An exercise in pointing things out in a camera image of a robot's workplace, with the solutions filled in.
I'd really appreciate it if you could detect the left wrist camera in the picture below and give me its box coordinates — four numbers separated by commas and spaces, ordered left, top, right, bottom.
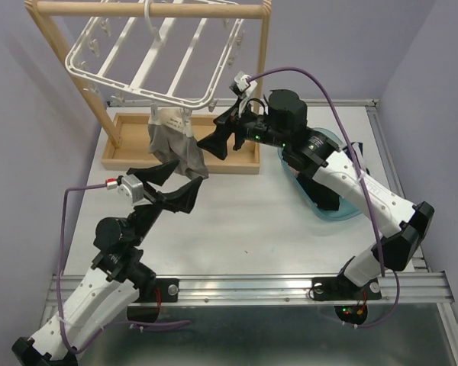
118, 175, 144, 205

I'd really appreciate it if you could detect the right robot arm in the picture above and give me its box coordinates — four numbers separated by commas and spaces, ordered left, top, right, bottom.
198, 89, 434, 297

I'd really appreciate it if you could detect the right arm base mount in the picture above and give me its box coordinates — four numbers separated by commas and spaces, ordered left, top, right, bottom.
308, 276, 382, 301

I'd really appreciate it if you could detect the aluminium mounting rail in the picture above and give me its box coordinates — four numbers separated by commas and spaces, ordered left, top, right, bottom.
47, 271, 453, 306

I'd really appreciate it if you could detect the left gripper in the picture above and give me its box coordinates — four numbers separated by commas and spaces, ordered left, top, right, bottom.
131, 158, 204, 244

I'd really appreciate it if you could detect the white plastic clip hanger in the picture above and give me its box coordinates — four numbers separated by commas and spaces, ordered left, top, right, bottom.
63, 0, 247, 134

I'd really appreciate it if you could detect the black underwear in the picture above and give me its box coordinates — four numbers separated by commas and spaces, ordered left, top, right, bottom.
297, 172, 340, 211

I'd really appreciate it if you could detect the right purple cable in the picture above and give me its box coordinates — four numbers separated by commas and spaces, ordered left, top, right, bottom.
247, 66, 402, 329

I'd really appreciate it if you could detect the teal plastic basin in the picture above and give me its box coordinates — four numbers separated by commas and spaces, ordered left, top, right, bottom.
277, 127, 361, 222

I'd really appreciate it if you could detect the navy underwear white trim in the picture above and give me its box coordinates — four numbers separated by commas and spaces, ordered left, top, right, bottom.
342, 141, 369, 174

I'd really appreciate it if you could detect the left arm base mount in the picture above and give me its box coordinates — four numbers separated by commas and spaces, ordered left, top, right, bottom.
136, 278, 179, 303

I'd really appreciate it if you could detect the purple cable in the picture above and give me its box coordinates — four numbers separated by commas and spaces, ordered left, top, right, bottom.
247, 66, 402, 329
59, 178, 192, 354

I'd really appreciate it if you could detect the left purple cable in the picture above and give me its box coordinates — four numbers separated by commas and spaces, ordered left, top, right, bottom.
59, 178, 192, 354

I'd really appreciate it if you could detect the wooden clothes rack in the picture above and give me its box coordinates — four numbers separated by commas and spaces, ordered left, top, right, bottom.
24, 0, 273, 176

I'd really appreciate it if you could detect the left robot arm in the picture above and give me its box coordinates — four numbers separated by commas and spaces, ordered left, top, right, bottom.
11, 159, 204, 365

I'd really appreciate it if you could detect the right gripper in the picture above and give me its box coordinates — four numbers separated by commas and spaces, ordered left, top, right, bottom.
195, 98, 289, 161

